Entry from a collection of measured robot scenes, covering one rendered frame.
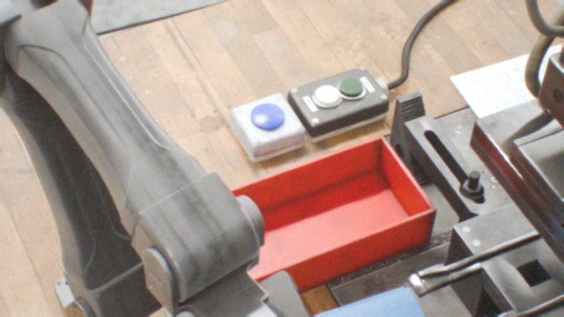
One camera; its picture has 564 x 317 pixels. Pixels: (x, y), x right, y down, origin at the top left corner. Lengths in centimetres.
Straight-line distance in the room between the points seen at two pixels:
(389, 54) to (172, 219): 71
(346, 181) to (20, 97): 49
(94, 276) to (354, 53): 57
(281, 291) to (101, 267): 17
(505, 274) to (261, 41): 49
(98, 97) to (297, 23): 69
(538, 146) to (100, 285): 40
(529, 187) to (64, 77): 42
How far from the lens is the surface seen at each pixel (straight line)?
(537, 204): 103
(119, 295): 105
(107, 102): 85
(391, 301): 111
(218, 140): 136
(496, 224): 120
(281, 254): 125
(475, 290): 120
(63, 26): 88
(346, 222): 128
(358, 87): 138
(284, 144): 134
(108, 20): 286
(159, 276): 83
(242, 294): 85
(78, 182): 100
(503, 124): 108
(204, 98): 141
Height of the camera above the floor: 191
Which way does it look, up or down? 49 degrees down
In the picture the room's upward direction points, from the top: 3 degrees clockwise
